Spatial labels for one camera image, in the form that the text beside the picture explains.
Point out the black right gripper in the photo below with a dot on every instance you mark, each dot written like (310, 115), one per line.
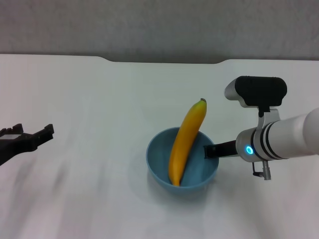
(226, 149)

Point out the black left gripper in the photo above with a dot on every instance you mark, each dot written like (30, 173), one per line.
(15, 147)

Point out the light blue bowl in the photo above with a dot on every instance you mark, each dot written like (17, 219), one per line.
(199, 174)

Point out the yellow banana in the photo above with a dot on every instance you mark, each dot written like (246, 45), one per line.
(187, 139)

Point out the silver right camera mount bracket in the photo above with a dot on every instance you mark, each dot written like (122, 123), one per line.
(270, 115)

